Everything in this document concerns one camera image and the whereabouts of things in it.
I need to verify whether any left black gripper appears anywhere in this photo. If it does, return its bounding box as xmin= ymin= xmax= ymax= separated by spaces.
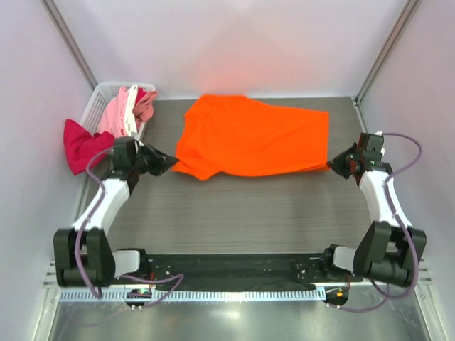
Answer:
xmin=131 ymin=141 xmax=178 ymax=177

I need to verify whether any orange t-shirt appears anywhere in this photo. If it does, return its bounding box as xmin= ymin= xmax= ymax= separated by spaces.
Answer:
xmin=173 ymin=94 xmax=330 ymax=180

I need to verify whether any magenta t-shirt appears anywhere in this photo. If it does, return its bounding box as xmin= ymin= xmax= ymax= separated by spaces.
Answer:
xmin=63 ymin=119 xmax=114 ymax=175

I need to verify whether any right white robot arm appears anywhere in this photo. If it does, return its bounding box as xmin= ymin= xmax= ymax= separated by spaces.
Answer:
xmin=320 ymin=132 xmax=427 ymax=288

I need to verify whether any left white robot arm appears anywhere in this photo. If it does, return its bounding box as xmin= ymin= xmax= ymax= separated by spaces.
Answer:
xmin=53 ymin=137 xmax=178 ymax=288

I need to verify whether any white t-shirt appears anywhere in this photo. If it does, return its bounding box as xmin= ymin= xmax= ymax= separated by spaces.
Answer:
xmin=123 ymin=84 xmax=138 ymax=136

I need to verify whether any salmon pink t-shirt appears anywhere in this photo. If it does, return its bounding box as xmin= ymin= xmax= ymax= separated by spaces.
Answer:
xmin=133 ymin=88 xmax=157 ymax=122

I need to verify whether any light pink t-shirt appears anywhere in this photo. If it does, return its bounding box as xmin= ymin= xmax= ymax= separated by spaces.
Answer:
xmin=96 ymin=87 xmax=129 ymax=138

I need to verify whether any white plastic laundry basket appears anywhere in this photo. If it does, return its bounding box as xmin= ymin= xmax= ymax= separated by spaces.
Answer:
xmin=79 ymin=81 xmax=135 ymax=134

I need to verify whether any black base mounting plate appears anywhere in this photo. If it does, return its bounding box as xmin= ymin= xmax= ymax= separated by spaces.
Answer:
xmin=113 ymin=252 xmax=363 ymax=293

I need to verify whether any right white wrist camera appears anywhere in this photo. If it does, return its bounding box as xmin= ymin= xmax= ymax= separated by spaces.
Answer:
xmin=375 ymin=131 xmax=385 ymax=155

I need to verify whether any white slotted cable duct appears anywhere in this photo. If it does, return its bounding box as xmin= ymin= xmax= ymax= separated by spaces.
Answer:
xmin=59 ymin=287 xmax=326 ymax=303

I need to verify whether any aluminium front rail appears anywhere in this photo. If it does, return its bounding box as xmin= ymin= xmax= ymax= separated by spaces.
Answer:
xmin=43 ymin=257 xmax=433 ymax=289

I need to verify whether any right aluminium frame post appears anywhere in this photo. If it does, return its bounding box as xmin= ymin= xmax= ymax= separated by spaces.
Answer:
xmin=353 ymin=0 xmax=424 ymax=106

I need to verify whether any aluminium frame post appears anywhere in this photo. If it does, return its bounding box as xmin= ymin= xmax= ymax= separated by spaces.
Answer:
xmin=40 ymin=0 xmax=98 ymax=90
xmin=353 ymin=0 xmax=424 ymax=106

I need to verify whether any left aluminium frame post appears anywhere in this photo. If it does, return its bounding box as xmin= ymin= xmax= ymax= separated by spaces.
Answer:
xmin=40 ymin=0 xmax=98 ymax=90

